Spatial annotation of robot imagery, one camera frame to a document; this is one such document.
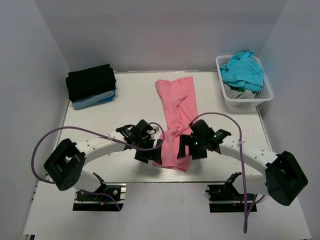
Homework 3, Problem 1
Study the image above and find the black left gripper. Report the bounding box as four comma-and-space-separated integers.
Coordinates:
134, 137, 162, 165

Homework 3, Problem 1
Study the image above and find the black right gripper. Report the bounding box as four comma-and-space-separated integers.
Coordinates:
177, 134, 208, 160

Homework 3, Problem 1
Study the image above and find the pink t-shirt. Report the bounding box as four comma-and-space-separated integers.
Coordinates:
153, 76, 198, 172

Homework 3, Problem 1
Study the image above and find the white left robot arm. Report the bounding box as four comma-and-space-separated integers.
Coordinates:
44, 119, 164, 200

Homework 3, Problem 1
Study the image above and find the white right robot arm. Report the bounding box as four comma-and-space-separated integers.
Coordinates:
177, 119, 309, 206

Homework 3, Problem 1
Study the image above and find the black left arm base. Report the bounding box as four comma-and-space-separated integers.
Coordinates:
72, 173, 126, 212

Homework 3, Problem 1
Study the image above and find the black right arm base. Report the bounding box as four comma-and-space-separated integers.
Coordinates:
205, 172, 245, 213

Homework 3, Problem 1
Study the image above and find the grey crumpled t-shirt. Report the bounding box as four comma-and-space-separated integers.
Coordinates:
223, 83, 256, 99

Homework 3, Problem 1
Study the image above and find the folded bright blue t-shirt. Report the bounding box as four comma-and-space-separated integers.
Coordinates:
100, 89, 116, 102

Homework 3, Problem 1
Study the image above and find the white plastic laundry basket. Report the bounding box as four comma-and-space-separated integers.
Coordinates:
215, 51, 273, 108

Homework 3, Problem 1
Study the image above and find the folded light blue t-shirt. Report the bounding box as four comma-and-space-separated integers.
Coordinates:
72, 90, 113, 110

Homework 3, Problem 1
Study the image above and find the turquoise crumpled t-shirt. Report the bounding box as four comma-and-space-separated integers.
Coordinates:
219, 51, 265, 93

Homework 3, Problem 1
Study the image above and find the folded black t-shirt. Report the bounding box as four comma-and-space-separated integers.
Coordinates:
65, 64, 116, 102

